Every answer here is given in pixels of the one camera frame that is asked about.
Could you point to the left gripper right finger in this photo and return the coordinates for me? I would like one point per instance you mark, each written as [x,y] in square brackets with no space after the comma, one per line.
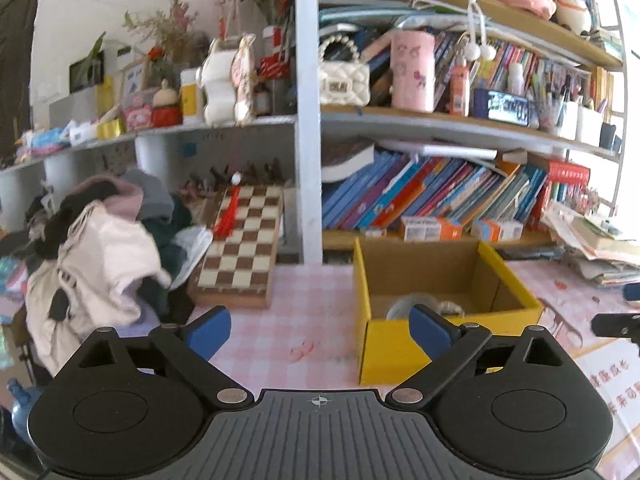
[450,347]

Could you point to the blue water bottle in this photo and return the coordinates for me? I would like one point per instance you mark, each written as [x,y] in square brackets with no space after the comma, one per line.
[24,398]

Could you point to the white orange toothpaste box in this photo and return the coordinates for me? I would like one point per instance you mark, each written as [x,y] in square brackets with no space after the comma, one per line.
[429,229]

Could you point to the pink cartoon table mat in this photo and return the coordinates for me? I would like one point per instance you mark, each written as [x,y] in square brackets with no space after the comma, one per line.
[307,340]

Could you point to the yellow cardboard box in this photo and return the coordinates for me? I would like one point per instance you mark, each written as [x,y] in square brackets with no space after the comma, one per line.
[465,281]

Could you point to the white quilted handbag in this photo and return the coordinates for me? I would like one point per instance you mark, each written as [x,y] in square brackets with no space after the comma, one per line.
[343,82]

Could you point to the wooden chessboard box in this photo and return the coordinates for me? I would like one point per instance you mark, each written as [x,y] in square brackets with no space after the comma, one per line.
[236,270]

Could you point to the white bookshelf frame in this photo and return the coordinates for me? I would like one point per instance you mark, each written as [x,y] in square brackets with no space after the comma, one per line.
[159,151]

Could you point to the white pen holder box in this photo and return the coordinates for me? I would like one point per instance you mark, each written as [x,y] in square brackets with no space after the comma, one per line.
[580,124]

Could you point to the red tassel ornament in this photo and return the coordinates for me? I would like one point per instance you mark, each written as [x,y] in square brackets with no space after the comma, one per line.
[224,225]

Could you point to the stack of papers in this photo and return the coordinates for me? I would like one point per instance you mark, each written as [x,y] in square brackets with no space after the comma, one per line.
[602,250]

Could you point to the dried flower bouquet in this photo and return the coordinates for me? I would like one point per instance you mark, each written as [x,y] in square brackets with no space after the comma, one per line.
[172,33]

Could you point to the small orange white box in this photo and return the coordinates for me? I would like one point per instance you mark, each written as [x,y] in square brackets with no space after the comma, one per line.
[497,231]

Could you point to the red book box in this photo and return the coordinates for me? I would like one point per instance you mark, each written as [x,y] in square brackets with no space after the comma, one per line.
[562,182]

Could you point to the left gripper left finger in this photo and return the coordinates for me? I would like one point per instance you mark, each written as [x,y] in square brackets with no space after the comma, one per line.
[187,350]

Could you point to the pink cylindrical cup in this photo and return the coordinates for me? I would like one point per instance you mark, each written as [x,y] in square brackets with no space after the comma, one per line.
[412,63]

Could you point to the row of leaning books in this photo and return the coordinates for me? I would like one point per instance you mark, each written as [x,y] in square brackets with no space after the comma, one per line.
[376,189]

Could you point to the pile of clothes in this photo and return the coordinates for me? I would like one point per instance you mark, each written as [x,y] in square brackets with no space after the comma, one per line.
[117,252]

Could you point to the white pig toy car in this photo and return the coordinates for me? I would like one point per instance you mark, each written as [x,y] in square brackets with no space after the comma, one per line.
[227,78]

